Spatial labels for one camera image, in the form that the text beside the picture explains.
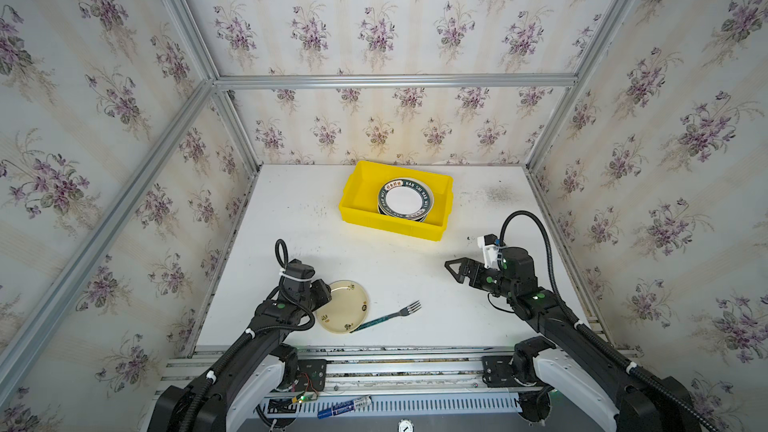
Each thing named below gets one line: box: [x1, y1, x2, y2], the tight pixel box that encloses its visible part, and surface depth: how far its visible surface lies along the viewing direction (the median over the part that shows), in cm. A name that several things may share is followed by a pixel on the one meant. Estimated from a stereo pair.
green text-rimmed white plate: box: [378, 177, 435, 222], surface depth 104 cm
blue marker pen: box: [317, 395, 373, 419], surface depth 69 cm
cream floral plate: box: [315, 280, 369, 334], surface depth 86 cm
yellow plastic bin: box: [339, 160, 454, 241], surface depth 103 cm
